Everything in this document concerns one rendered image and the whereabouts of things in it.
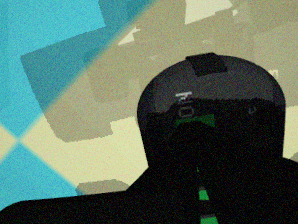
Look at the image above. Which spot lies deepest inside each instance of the dark grey controller unit with green rocker switches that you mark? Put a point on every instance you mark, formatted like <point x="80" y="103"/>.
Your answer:
<point x="233" y="95"/>

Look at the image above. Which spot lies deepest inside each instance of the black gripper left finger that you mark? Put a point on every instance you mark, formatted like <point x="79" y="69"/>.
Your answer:
<point x="166" y="193"/>

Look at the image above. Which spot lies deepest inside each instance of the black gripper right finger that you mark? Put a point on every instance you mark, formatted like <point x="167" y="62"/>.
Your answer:
<point x="245" y="184"/>

